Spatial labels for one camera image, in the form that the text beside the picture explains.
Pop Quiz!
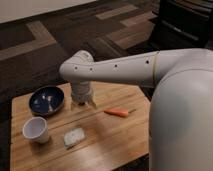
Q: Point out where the black cabinet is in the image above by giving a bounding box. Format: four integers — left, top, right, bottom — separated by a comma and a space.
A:
148, 0, 213, 50

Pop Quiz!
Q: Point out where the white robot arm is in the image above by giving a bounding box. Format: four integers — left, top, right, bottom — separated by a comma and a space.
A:
59, 48, 213, 171

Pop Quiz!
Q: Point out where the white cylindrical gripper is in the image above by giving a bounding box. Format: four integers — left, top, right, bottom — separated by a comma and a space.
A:
71, 81, 97, 110

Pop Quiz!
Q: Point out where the dark blue bowl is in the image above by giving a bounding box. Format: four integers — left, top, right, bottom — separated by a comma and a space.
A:
28, 86, 64, 116

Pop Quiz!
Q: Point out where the wooden table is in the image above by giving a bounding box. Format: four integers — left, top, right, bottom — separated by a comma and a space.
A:
10, 82, 150, 171

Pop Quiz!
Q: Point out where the orange carrot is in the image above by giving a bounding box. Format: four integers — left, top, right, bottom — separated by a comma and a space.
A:
105, 108, 134, 118

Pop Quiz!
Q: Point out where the white paper cup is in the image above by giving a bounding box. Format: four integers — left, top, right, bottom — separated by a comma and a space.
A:
22, 117, 50, 144

